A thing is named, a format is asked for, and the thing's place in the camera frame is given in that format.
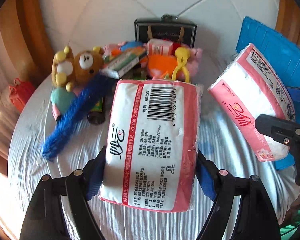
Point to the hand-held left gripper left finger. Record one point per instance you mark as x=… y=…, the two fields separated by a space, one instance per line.
x=93 y=187

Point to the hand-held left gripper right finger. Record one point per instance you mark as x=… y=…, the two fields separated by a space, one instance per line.
x=205 y=180

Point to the pink tissue pack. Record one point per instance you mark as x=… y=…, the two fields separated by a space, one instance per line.
x=252 y=92
x=150 y=142

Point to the blue plastic folding crate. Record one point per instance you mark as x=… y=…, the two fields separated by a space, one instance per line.
x=265 y=37

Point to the teal plush toy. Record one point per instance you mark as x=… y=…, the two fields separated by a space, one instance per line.
x=62 y=100

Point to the brown bear plush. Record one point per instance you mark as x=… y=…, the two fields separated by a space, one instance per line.
x=85 y=67

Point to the white cloth-covered round desktop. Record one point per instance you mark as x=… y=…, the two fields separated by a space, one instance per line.
x=35 y=135

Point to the green cloth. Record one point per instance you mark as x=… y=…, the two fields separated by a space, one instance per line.
x=297 y=220

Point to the dark tape roll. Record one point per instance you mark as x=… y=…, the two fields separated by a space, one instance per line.
x=96 y=118

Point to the blue feather duster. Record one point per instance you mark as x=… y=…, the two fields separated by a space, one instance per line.
x=72 y=120

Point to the pink pig plush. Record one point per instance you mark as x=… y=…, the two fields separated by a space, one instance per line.
x=192 y=61

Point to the red toy suitcase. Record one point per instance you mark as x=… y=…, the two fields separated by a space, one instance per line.
x=21 y=95

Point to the orange plush toy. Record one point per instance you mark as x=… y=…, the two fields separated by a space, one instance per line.
x=160 y=65

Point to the white curtain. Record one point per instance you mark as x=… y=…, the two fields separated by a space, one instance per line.
x=0 y=100

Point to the small pink plush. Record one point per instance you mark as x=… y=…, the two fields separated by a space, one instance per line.
x=112 y=48

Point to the small pink box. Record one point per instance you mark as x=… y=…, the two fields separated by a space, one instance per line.
x=160 y=47

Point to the black gift box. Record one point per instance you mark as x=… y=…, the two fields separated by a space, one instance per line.
x=165 y=30

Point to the black metal clip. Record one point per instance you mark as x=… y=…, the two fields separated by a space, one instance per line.
x=168 y=18

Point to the wooden door frame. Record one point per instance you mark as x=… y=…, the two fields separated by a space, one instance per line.
x=32 y=17
x=295 y=17

